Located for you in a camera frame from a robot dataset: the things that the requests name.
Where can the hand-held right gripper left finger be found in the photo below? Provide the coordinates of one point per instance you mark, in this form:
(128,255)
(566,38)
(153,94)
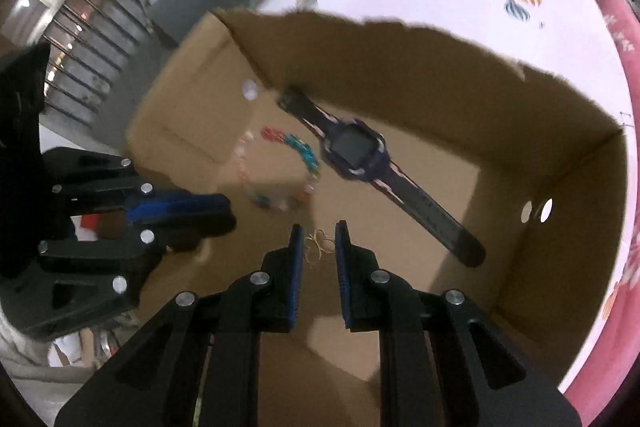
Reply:
(296,277)

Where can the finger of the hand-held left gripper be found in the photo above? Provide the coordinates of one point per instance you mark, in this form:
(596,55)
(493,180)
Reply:
(90,267)
(170,207)

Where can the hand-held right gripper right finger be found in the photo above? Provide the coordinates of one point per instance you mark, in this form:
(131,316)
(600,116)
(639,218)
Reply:
(342,277)

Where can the square face smart watch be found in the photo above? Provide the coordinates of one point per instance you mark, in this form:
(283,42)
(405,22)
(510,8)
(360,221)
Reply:
(355,147)

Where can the cardboard box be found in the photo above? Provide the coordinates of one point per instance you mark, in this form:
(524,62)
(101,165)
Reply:
(450,117)

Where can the metal railing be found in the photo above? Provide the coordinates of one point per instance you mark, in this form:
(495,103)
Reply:
(90,57)

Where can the pink floral blanket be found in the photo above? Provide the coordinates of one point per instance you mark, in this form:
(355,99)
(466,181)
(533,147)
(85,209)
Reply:
(625,37)

